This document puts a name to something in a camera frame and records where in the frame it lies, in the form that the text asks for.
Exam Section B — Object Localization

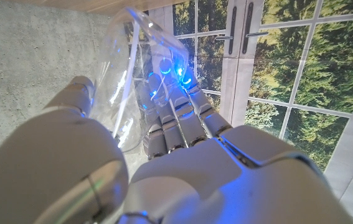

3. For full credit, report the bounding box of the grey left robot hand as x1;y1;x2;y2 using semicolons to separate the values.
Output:
0;58;353;224

